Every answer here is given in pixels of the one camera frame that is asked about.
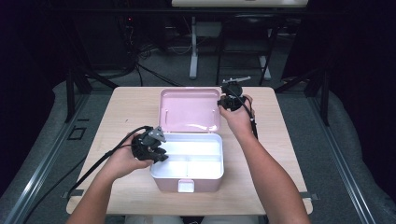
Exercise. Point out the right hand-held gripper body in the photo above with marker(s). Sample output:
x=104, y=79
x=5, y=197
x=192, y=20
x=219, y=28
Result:
x=233, y=99

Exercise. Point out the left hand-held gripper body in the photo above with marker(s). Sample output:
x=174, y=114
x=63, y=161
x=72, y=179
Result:
x=144, y=146

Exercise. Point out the white divided tray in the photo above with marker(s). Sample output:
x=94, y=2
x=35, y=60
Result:
x=186, y=155

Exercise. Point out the pink storage box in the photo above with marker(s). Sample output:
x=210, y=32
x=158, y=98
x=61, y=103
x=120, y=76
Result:
x=190, y=112

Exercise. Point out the person's right hand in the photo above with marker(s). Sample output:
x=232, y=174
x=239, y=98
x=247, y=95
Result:
x=239, y=121

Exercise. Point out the person's left hand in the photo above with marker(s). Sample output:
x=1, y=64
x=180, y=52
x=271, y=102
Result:
x=124, y=163

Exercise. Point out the black chair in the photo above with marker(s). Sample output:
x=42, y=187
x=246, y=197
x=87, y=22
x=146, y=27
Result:
x=246, y=21

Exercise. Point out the black metal stand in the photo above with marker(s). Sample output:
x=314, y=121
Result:
x=324, y=93
x=70, y=93

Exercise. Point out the white desk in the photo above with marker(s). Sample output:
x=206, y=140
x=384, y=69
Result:
x=239, y=2

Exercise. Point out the dark computer tower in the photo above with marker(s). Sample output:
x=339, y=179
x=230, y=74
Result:
x=102, y=43

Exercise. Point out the grey metal table bracket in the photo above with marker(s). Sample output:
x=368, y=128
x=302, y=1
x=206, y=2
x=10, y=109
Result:
x=76, y=193
x=311, y=196

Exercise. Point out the grey metal floor rail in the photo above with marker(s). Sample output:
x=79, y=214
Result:
x=342, y=174
x=40, y=174

